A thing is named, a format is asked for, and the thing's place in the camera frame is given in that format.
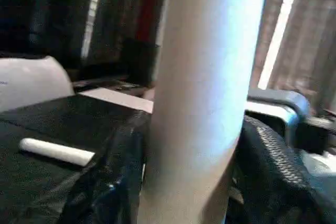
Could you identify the red upright panel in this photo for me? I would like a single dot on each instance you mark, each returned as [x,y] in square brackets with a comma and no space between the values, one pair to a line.
[149,11]

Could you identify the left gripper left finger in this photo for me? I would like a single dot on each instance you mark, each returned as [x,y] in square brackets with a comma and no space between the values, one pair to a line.
[105,182]

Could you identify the white table leg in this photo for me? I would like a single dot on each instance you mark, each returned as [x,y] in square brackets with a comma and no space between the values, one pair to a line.
[204,77]
[57,151]

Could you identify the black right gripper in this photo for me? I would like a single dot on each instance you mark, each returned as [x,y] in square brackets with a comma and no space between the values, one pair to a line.
[317,134]

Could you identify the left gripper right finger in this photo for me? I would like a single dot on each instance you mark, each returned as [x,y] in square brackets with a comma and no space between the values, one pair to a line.
[275,182]

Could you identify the grey-brown curtain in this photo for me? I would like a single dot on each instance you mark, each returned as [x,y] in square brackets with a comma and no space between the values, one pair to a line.
[309,37]

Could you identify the white chair back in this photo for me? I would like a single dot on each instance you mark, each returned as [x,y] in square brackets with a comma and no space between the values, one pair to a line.
[31,82]

